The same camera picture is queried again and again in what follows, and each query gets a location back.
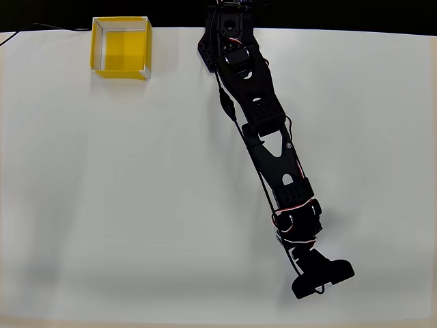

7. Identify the yellow open box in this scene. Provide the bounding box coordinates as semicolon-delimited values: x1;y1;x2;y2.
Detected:
89;16;153;82

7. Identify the black bar webcam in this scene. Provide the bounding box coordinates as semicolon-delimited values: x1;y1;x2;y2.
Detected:
290;247;356;301

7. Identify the thin black cable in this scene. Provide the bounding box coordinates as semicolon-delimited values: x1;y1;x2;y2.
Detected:
0;22;94;47

